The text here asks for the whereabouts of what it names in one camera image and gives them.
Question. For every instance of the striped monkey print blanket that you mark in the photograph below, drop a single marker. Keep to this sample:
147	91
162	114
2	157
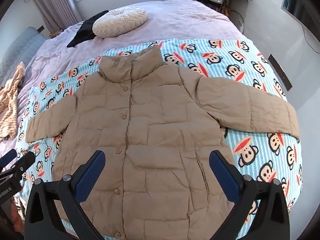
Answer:
250	62

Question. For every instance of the black bar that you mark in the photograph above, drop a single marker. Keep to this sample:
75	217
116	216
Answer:
280	71

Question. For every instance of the grey padded headboard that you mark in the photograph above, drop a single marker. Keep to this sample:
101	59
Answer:
20	47

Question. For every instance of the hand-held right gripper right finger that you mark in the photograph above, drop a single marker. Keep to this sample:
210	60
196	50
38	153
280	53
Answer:
224	172

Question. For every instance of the cream striped cloth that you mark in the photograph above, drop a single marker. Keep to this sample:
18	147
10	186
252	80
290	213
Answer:
10	100

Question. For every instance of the beige quilt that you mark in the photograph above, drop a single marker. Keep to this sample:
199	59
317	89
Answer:
150	130

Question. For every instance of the black cloth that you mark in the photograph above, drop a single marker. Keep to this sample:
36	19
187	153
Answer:
83	31

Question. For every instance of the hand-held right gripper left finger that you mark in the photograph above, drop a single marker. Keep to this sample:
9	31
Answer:
90	172

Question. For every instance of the round cream cushion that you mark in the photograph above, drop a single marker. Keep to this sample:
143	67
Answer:
117	22

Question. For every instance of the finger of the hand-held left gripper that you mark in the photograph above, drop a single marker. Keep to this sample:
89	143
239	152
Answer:
25	161
8	157

